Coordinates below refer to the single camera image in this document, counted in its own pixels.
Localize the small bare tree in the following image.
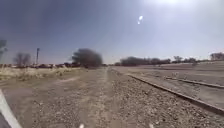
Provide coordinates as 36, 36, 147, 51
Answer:
13, 52, 32, 68

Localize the short pole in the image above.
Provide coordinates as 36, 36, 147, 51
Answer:
35, 47, 41, 66

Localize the grey-brown gravel ground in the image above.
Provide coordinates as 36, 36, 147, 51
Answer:
0, 66, 224, 128

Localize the row of distant trees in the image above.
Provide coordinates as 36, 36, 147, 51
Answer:
114, 55, 208, 67

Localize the dark bushy tree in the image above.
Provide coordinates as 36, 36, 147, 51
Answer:
71, 47, 104, 69

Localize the railway track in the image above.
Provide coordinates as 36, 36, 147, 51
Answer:
163, 76, 224, 90
111, 68, 224, 116

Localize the dry yellow grass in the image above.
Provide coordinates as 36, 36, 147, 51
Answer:
0, 66, 82, 82

